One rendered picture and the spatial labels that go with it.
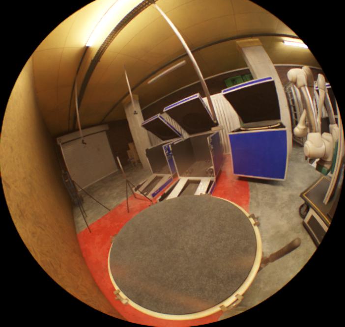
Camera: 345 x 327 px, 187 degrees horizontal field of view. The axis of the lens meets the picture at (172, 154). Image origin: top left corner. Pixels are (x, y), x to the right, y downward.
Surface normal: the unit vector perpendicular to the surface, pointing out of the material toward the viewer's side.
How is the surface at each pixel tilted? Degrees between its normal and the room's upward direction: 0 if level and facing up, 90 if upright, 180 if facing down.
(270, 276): 0
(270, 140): 90
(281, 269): 0
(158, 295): 0
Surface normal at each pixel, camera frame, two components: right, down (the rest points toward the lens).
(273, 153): -0.78, 0.35
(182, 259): -0.28, -0.94
